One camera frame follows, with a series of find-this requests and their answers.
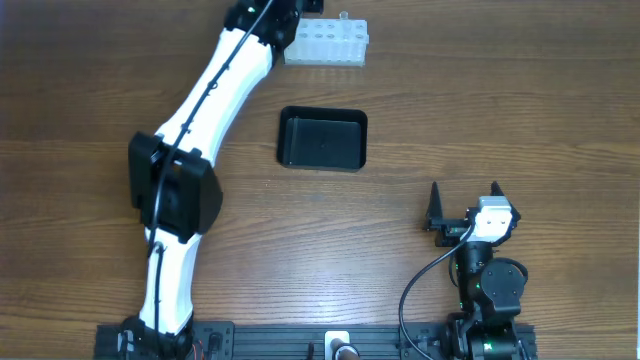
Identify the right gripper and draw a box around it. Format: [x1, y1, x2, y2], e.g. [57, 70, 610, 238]
[424, 180, 522, 248]

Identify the black cable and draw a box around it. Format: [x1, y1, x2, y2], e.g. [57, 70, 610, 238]
[397, 223, 475, 360]
[147, 0, 276, 254]

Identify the white test tube rack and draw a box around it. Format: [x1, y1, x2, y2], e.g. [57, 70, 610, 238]
[283, 17, 371, 68]

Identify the mounting rail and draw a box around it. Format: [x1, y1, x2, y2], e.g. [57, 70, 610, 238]
[94, 321, 539, 360]

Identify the black tray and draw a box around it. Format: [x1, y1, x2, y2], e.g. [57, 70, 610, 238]
[276, 105, 369, 174]

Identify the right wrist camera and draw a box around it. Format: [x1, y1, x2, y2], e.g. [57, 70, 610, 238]
[467, 195, 515, 245]

